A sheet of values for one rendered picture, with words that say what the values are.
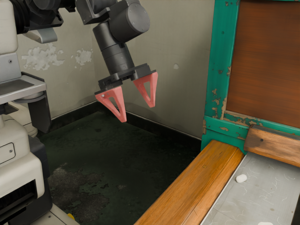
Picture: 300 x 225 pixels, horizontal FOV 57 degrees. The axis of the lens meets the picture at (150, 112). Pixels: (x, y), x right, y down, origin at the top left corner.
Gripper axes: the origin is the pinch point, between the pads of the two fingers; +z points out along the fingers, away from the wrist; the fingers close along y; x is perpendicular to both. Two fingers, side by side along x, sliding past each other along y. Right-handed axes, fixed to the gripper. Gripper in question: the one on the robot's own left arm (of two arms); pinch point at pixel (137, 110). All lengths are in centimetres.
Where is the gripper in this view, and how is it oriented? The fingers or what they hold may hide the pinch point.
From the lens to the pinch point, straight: 61.1
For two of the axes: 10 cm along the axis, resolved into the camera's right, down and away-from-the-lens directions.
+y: 6.3, -3.4, 7.0
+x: -6.9, 1.6, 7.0
